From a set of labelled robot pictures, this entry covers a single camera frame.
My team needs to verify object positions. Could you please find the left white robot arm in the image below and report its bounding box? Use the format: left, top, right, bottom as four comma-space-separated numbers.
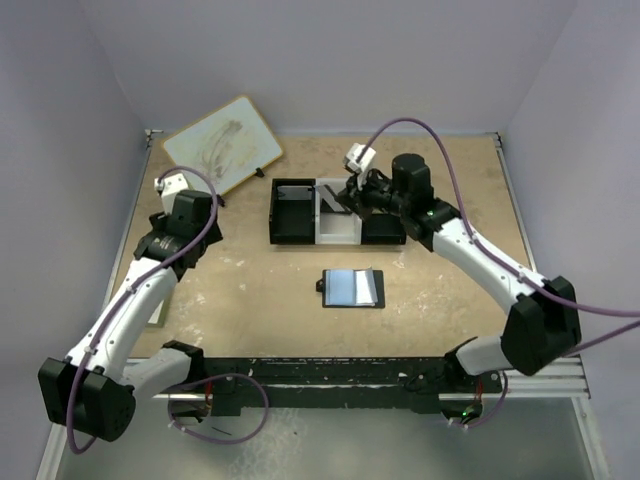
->
37, 189, 223, 442

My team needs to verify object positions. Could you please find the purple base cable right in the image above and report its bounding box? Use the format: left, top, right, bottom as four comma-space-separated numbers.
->
447, 372, 509, 432

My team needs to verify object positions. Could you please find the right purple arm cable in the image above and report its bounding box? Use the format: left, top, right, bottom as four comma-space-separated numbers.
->
362, 117, 640, 359

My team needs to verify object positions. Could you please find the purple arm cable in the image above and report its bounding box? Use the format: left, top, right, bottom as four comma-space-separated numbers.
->
65, 166, 221, 455
362, 117, 640, 359

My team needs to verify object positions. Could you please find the black leather card holder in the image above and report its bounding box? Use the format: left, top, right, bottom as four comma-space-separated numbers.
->
315, 268, 386, 309

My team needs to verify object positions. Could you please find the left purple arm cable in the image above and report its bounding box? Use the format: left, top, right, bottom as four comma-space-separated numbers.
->
65, 166, 221, 455

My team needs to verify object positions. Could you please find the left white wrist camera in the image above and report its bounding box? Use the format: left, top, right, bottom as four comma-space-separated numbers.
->
154, 173, 191, 215

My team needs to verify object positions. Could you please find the yellow-framed whiteboard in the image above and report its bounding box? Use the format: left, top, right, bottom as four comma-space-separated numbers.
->
161, 95, 283, 196

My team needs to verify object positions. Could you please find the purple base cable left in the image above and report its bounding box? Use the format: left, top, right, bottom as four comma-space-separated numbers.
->
167, 373, 270, 445

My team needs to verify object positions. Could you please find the silver card in tray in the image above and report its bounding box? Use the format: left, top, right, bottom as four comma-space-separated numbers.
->
276, 185, 313, 201

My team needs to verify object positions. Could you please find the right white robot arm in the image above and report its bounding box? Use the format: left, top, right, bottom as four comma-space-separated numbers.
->
335, 143, 581, 376

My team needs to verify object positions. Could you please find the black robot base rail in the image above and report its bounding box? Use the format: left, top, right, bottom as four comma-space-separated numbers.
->
152, 344, 506, 417

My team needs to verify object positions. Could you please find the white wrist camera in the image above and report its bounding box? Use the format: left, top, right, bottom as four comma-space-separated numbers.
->
154, 173, 191, 215
343, 143, 376, 175

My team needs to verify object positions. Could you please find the small green white box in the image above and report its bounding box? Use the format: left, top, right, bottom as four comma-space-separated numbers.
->
147, 300, 170, 328

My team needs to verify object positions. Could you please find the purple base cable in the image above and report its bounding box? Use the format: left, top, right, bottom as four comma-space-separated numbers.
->
447, 372, 509, 432
167, 373, 270, 445

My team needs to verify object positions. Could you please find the silver black striped card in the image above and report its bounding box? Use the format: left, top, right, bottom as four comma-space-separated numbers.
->
315, 184, 351, 215

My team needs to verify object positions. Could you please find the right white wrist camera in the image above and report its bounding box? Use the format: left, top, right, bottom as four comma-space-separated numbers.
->
343, 143, 376, 175

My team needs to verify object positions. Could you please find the black and white tray organizer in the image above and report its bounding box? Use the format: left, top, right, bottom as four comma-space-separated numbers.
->
269, 177, 406, 246

